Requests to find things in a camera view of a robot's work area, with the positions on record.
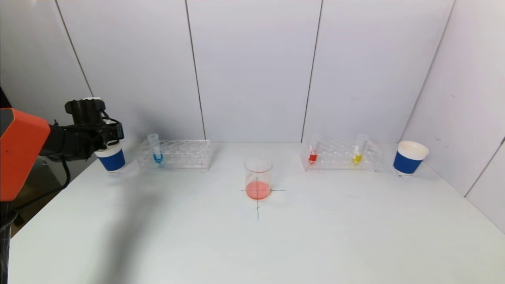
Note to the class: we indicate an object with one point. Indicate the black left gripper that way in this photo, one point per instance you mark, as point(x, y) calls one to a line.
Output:
point(113, 133)

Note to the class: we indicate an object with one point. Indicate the blue sleeve white paper cup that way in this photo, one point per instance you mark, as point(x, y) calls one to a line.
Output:
point(406, 162)
point(112, 161)

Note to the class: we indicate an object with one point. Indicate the test tube with yellow pigment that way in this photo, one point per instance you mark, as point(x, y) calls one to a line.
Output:
point(357, 158)

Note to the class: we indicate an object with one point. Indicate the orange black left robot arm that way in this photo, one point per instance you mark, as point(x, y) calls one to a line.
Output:
point(19, 154)

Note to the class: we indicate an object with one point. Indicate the test tube with blue pigment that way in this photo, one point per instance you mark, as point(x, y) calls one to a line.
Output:
point(158, 157)

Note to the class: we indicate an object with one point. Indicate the clear acrylic test tube rack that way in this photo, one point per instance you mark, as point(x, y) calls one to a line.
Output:
point(181, 156)
point(335, 156)

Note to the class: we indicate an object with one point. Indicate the clear glass beaker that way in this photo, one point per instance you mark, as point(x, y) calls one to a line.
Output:
point(258, 189)

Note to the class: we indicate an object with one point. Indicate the test tube with red pigment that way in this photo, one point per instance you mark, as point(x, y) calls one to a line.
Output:
point(312, 157)

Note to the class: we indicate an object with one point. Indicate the black plastic wrapped robot torso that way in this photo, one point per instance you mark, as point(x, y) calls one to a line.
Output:
point(6, 244)

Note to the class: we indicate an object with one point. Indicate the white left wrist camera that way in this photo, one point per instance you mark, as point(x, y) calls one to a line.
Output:
point(92, 99)

